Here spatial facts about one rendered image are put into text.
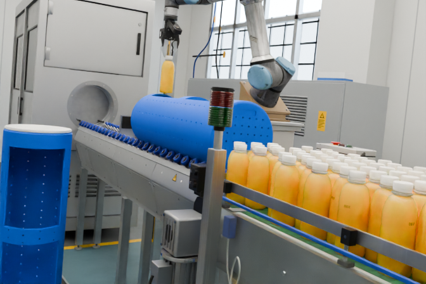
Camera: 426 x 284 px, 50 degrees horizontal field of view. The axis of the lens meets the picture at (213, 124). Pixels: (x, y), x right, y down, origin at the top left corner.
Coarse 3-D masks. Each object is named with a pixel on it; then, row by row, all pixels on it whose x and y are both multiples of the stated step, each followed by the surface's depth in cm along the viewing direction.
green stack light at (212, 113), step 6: (210, 108) 116; (216, 108) 114; (222, 108) 114; (228, 108) 115; (210, 114) 115; (216, 114) 115; (222, 114) 114; (228, 114) 115; (210, 120) 115; (216, 120) 114; (222, 120) 114; (228, 120) 115; (222, 126) 115; (228, 126) 115
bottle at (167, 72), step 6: (168, 60) 234; (162, 66) 234; (168, 66) 233; (162, 72) 234; (168, 72) 233; (162, 78) 234; (168, 78) 233; (162, 84) 234; (168, 84) 234; (162, 90) 234; (168, 90) 234
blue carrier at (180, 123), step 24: (168, 96) 243; (192, 96) 206; (144, 120) 223; (168, 120) 198; (192, 120) 180; (240, 120) 170; (264, 120) 176; (168, 144) 203; (192, 144) 179; (264, 144) 177
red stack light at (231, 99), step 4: (212, 92) 115; (216, 92) 114; (220, 92) 114; (224, 92) 114; (228, 92) 114; (212, 96) 115; (216, 96) 114; (220, 96) 114; (224, 96) 114; (228, 96) 114; (232, 96) 115; (212, 100) 115; (216, 100) 115; (220, 100) 114; (224, 100) 114; (228, 100) 115; (232, 100) 116; (212, 104) 115; (216, 104) 114; (220, 104) 114; (224, 104) 114; (228, 104) 115; (232, 104) 116
